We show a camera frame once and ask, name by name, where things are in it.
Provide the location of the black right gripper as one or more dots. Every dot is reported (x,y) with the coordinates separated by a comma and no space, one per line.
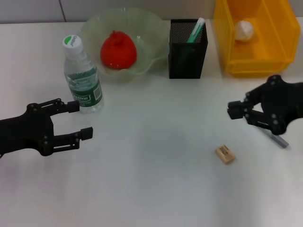
(284,101)

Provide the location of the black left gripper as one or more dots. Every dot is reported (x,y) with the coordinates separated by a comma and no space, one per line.
(23,132)

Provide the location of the clear green-label water bottle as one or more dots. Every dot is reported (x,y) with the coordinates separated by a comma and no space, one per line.
(82,78)

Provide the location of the beige eraser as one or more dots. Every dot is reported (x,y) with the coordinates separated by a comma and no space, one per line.
(225,154)

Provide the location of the red-orange toy orange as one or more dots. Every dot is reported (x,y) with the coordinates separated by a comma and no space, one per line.
(118,52)

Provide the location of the white paper ball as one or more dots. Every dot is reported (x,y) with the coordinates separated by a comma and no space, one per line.
(243,30)

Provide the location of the mint green utility knife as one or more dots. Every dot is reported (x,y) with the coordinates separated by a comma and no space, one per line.
(196,30)

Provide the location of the grey glitter pen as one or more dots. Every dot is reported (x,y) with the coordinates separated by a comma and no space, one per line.
(281,142)

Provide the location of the black mesh pen holder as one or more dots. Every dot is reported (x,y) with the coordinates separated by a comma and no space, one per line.
(187,61)

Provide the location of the translucent wavy glass fruit bowl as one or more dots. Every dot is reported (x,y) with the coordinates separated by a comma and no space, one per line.
(149,35)

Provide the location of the yellow plastic bin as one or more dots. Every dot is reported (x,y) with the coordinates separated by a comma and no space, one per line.
(258,61)

